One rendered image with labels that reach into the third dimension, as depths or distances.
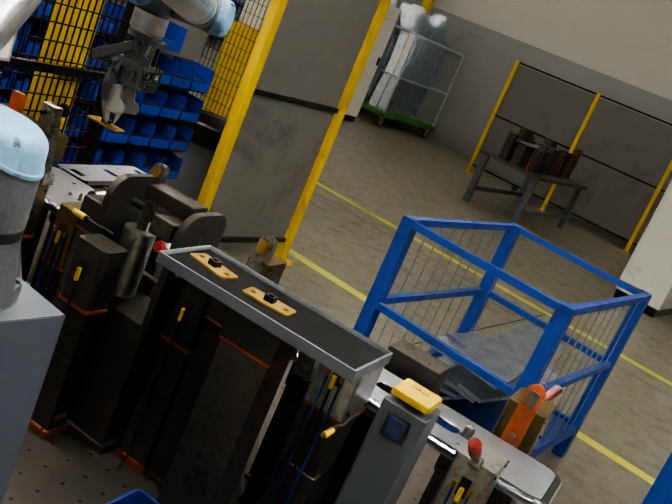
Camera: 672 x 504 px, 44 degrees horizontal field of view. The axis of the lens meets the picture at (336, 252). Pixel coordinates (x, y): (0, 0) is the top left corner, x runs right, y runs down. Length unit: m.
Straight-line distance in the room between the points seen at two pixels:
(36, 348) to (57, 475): 0.44
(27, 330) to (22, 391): 0.10
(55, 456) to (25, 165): 0.69
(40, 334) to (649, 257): 8.40
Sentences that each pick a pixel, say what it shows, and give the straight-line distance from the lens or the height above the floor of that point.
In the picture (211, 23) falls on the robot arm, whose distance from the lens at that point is 1.68.
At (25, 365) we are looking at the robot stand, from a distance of 1.17.
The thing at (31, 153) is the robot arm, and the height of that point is 1.31.
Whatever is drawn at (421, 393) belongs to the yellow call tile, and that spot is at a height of 1.16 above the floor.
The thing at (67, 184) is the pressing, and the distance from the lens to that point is 2.04.
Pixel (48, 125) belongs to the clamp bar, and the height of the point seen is 1.17.
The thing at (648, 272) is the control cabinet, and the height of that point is 0.40.
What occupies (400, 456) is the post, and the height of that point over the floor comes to 1.08.
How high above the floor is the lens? 1.60
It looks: 15 degrees down
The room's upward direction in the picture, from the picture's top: 23 degrees clockwise
